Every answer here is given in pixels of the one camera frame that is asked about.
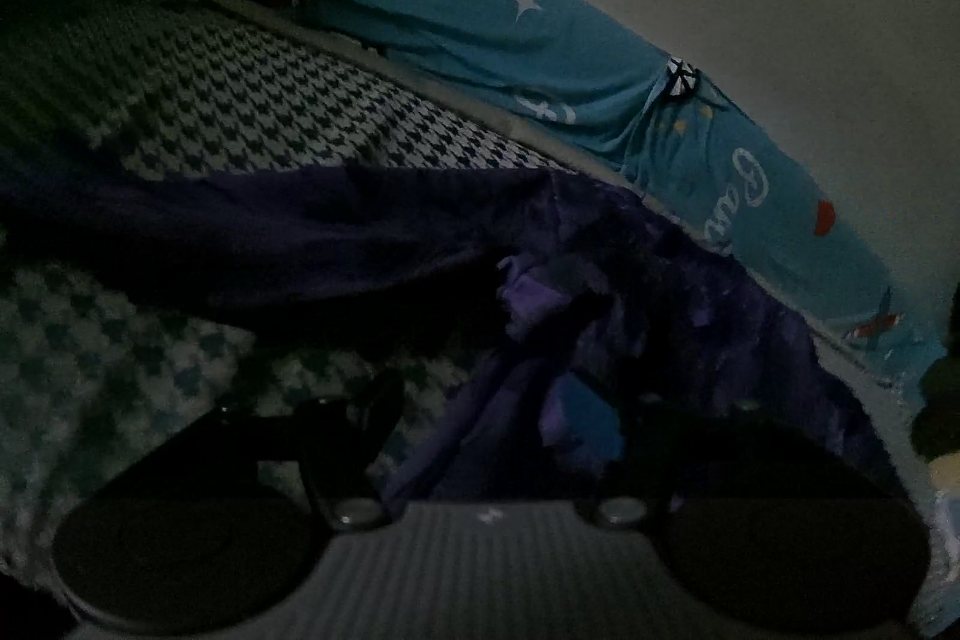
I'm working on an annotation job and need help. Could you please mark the dark purple garment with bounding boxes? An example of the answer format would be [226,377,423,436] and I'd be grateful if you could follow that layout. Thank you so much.
[2,164,843,503]

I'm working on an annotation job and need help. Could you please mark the houndstooth bed sheet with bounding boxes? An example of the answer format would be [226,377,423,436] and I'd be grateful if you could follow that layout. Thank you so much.
[2,7,547,588]

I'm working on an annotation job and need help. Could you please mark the teal star pattern blanket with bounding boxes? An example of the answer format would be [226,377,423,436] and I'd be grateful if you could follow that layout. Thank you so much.
[295,0,946,398]

